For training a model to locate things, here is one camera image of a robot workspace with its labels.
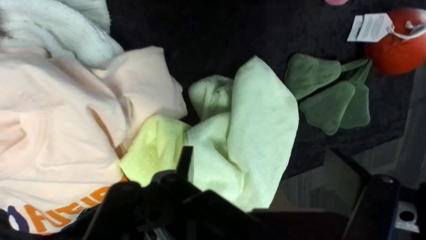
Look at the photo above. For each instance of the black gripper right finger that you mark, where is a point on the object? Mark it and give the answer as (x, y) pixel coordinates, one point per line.
(349, 179)

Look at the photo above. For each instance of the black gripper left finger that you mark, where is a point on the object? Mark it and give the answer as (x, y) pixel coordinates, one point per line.
(184, 163)

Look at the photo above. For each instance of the yellow microfibre towel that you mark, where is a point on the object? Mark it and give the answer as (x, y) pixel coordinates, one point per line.
(158, 147)

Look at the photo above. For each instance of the pale green white towel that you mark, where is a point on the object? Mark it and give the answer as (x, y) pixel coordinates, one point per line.
(245, 135)

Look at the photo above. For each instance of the peach printed t-shirt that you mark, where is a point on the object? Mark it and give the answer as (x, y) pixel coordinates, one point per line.
(64, 128)

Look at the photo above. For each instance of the red plush radish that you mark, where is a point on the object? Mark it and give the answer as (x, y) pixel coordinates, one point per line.
(333, 95)

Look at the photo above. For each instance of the white t-shirt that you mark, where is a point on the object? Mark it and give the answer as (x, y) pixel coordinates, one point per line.
(72, 28)

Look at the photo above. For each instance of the pink towel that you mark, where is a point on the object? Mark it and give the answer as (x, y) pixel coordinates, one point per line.
(336, 1)

